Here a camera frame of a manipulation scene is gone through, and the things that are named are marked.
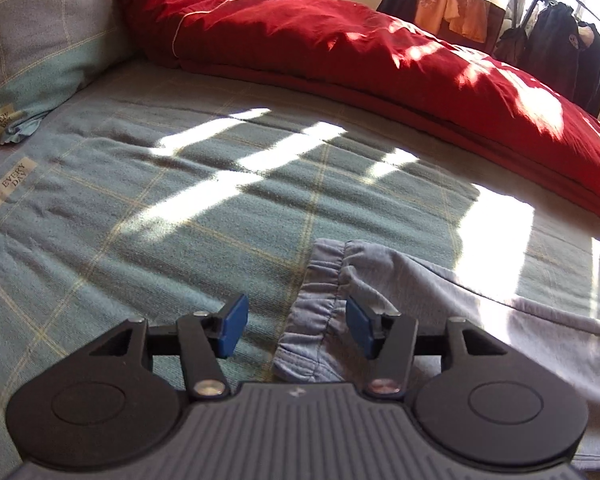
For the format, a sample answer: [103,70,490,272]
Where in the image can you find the dark garment on headboard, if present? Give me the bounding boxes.
[377,0,505,54]

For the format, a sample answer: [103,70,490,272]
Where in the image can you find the black clothes on rack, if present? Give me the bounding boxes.
[493,0,600,116]

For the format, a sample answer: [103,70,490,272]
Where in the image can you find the green plaid pillow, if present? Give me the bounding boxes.
[0,0,131,144]

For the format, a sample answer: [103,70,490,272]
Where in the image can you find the grey sweatpants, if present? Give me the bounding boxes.
[273,238,600,471]

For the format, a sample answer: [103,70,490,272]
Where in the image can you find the green plaid bed sheet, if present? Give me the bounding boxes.
[0,61,600,479]

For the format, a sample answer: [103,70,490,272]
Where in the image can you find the red duvet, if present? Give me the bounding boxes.
[116,0,600,216]

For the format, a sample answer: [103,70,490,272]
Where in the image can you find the orange shirt on rack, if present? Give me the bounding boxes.
[414,0,491,44]

